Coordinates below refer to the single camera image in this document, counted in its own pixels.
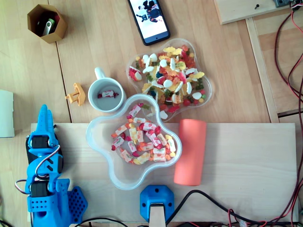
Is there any clear flower-shaped gummy bowl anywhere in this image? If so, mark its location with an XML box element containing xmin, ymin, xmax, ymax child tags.
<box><xmin>125</xmin><ymin>37</ymin><xmax>215</xmax><ymax>123</ymax></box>

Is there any thin red wire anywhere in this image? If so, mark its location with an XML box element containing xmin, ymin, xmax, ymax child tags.
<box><xmin>227</xmin><ymin>209</ymin><xmax>268</xmax><ymax>225</ymax></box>
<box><xmin>292</xmin><ymin>10</ymin><xmax>303</xmax><ymax>34</ymax></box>

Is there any green silver USB stick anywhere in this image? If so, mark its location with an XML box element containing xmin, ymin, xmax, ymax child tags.
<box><xmin>42</xmin><ymin>18</ymin><xmax>56</xmax><ymax>36</ymax></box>

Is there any wooden mount post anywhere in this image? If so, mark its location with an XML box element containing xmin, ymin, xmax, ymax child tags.
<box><xmin>148</xmin><ymin>204</ymin><xmax>166</xmax><ymax>227</ymax></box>

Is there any black zipper pouch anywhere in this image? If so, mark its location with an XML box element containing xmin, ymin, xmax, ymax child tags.
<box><xmin>25</xmin><ymin>124</ymin><xmax>64</xmax><ymax>172</ymax></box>

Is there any brown hexagonal cup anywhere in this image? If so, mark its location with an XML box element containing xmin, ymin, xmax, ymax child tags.
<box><xmin>27</xmin><ymin>4</ymin><xmax>68</xmax><ymax>44</ymax></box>

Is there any orange cylinder roll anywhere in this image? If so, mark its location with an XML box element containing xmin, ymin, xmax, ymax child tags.
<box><xmin>173</xmin><ymin>119</ymin><xmax>207</xmax><ymax>187</ymax></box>

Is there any red black braided cable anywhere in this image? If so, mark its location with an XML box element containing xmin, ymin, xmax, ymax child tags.
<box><xmin>287</xmin><ymin>49</ymin><xmax>303</xmax><ymax>101</ymax></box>
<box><xmin>274</xmin><ymin>10</ymin><xmax>303</xmax><ymax>224</ymax></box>

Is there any clear flower-shaped candy bowl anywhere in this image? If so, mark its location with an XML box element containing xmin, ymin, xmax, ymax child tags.
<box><xmin>85</xmin><ymin>94</ymin><xmax>183</xmax><ymax>191</ymax></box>

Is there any white box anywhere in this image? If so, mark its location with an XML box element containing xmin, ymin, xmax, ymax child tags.
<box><xmin>0</xmin><ymin>89</ymin><xmax>15</xmax><ymax>138</ymax></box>

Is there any thick black cable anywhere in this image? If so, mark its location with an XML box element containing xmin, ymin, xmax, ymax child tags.
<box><xmin>165</xmin><ymin>190</ymin><xmax>299</xmax><ymax>227</ymax></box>

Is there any black smartphone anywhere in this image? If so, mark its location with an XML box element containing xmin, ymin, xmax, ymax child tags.
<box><xmin>127</xmin><ymin>0</ymin><xmax>171</xmax><ymax>46</ymax></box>

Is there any small wooden board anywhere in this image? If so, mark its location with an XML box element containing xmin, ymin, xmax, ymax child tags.
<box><xmin>214</xmin><ymin>0</ymin><xmax>294</xmax><ymax>26</ymax></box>

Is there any red white wrapped candy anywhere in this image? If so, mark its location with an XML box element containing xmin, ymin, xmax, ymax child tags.
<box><xmin>97</xmin><ymin>89</ymin><xmax>120</xmax><ymax>99</ymax></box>

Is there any white ceramic mug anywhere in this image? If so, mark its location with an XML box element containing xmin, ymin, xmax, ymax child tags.
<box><xmin>88</xmin><ymin>67</ymin><xmax>127</xmax><ymax>114</ymax></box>

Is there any blue 3D-printed camera mount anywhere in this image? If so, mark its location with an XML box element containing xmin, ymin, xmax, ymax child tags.
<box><xmin>139</xmin><ymin>185</ymin><xmax>175</xmax><ymax>223</ymax></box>

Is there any thin black cable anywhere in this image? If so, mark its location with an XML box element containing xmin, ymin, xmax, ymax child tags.
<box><xmin>71</xmin><ymin>217</ymin><xmax>130</xmax><ymax>227</ymax></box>

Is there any large light wooden board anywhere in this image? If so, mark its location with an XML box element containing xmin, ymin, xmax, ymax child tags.
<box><xmin>28</xmin><ymin>122</ymin><xmax>299</xmax><ymax>224</ymax></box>

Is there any orange 3D-printed plastic part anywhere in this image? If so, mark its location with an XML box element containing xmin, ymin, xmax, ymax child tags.
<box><xmin>64</xmin><ymin>82</ymin><xmax>86</xmax><ymax>107</ymax></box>

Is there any white red black servo wire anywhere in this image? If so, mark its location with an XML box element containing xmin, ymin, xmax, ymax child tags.
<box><xmin>35</xmin><ymin>145</ymin><xmax>61</xmax><ymax>176</ymax></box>
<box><xmin>15</xmin><ymin>179</ymin><xmax>30</xmax><ymax>195</ymax></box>

